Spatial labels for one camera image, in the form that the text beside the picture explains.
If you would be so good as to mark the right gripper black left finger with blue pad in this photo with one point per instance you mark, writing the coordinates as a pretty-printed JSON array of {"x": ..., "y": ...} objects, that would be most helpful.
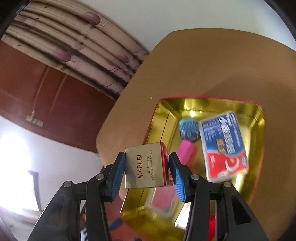
[{"x": 61, "y": 218}]

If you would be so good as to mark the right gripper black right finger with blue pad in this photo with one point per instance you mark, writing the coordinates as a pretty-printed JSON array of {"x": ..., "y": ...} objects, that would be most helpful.
[{"x": 234, "y": 218}]

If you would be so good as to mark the gold Marubi cream box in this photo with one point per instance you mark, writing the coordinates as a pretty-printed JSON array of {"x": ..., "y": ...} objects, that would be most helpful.
[{"x": 146, "y": 166}]

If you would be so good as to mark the blue white toothpaste box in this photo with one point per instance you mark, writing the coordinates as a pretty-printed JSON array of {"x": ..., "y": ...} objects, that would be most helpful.
[{"x": 223, "y": 149}]

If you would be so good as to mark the pink rectangular eraser block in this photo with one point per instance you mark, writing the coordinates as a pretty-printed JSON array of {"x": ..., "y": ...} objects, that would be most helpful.
[{"x": 186, "y": 152}]

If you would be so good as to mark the red gold-lined tin box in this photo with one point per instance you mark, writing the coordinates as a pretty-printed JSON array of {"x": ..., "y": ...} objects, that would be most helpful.
[{"x": 158, "y": 213}]

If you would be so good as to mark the blue patterned round cap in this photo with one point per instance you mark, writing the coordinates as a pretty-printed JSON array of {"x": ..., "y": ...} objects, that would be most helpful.
[{"x": 189, "y": 129}]

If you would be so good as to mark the brown wooden door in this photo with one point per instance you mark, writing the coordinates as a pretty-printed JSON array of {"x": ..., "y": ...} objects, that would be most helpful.
[{"x": 72, "y": 111}]

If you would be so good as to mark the beige patterned curtain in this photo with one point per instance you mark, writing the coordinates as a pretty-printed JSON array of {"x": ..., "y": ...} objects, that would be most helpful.
[{"x": 74, "y": 39}]

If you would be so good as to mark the metal door handle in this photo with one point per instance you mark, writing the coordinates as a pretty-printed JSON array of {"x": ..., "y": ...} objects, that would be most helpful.
[{"x": 31, "y": 119}]

